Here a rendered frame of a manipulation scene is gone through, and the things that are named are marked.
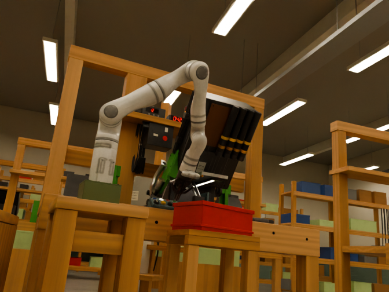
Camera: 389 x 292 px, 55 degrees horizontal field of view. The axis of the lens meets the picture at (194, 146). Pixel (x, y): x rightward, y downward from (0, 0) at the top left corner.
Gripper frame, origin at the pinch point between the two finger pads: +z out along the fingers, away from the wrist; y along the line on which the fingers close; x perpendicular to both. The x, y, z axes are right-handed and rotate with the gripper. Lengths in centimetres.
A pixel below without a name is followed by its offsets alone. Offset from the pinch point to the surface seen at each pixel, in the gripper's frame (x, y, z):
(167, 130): -70, -8, -12
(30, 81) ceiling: -869, 116, 180
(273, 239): 9, -58, 10
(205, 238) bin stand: 36.2, -2.5, -1.4
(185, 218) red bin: 23.4, 2.9, -2.2
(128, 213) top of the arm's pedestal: 41, 33, -10
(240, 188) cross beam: -71, -78, 17
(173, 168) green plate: -31.0, -5.8, -1.7
